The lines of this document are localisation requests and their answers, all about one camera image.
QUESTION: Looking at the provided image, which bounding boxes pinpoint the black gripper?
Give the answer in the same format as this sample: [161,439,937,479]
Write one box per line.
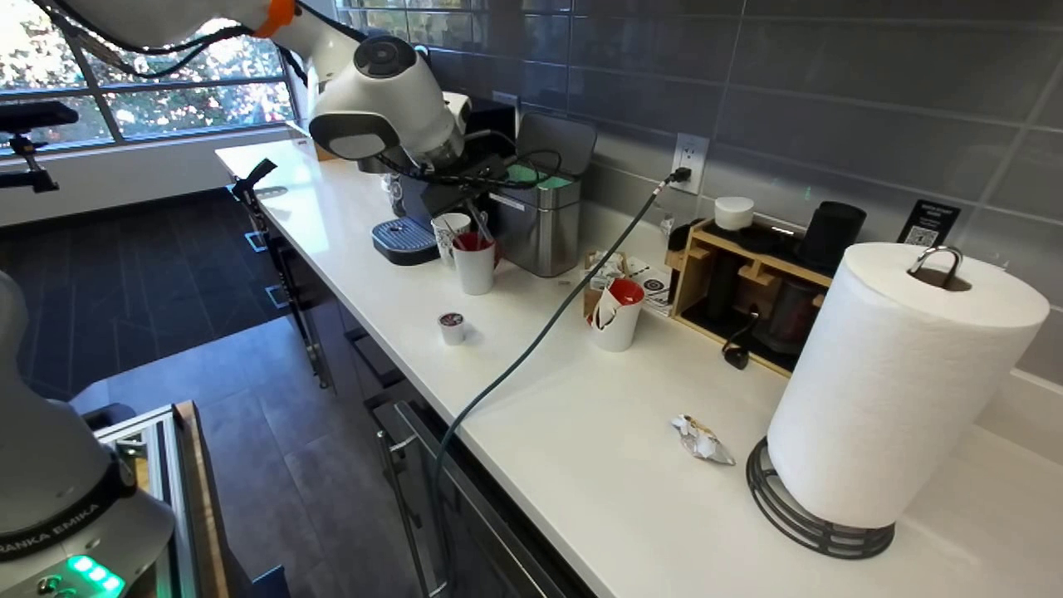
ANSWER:
[459,100,528,185]

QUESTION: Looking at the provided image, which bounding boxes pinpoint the white mug red inside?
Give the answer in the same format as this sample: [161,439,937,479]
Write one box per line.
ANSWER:
[448,231,501,300]

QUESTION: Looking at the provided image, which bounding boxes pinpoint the tilted white red mug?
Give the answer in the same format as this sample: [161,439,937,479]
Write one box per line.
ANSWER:
[580,277,648,356]

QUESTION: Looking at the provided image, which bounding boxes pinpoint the silver metal box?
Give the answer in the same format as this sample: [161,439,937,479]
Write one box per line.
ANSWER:
[489,162,586,278]

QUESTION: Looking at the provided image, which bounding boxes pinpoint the patterned white paper cup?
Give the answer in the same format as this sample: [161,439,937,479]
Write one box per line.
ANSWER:
[427,208,476,270]

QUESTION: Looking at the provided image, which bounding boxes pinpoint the black silver Keurig coffee machine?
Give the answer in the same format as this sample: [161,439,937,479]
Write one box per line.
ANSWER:
[367,162,444,270]

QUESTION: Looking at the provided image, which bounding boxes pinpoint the small white creamer cup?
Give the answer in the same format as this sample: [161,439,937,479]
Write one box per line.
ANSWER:
[436,310,472,348]

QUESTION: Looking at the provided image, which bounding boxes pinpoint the small white jar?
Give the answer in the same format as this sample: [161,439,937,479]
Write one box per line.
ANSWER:
[710,194,757,233]

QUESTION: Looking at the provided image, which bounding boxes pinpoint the wooden counter organizer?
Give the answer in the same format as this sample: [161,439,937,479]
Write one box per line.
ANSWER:
[667,221,837,376]

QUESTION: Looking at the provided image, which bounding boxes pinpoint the window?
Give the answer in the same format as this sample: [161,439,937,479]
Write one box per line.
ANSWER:
[0,0,307,152]

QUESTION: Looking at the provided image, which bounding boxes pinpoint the black canister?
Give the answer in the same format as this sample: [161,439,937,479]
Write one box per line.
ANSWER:
[805,201,871,278]

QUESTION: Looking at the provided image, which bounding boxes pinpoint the crumpled white wrapper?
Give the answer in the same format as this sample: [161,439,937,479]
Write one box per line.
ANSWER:
[667,411,738,468]

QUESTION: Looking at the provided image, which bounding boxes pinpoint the black framed small sign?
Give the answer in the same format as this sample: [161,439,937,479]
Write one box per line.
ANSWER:
[894,195,962,248]

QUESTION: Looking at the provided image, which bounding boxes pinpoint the wooden cart board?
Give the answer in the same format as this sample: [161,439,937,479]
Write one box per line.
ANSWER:
[175,400,239,598]

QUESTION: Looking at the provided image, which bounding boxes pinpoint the white paper towel roll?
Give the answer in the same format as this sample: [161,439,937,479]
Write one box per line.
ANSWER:
[764,244,1054,532]

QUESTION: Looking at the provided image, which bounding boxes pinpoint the black paper towel holder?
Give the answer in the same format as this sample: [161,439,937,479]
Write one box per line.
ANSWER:
[743,244,977,563]

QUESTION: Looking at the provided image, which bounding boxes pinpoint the black power cable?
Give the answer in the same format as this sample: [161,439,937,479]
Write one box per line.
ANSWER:
[425,162,693,596]

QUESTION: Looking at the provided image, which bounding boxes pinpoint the white wall outlet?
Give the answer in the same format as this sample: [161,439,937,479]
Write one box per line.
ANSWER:
[667,129,710,194]

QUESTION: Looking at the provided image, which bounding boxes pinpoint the black camera tripod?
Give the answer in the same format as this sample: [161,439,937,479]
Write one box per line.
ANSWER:
[224,155,336,393]
[0,100,79,195]

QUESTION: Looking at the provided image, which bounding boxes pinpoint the orange cable strap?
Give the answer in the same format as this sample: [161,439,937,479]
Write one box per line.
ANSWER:
[248,0,306,39]

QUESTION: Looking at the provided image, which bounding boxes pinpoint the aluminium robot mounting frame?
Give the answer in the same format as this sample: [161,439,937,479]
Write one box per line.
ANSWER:
[94,400,202,598]

